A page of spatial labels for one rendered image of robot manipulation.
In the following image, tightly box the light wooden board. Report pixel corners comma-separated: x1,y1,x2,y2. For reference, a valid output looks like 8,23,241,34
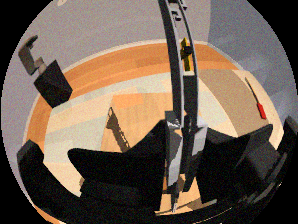
100,93,210,216

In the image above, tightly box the red spatula with wooden handle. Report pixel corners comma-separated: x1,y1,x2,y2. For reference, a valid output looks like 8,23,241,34
245,77,266,120

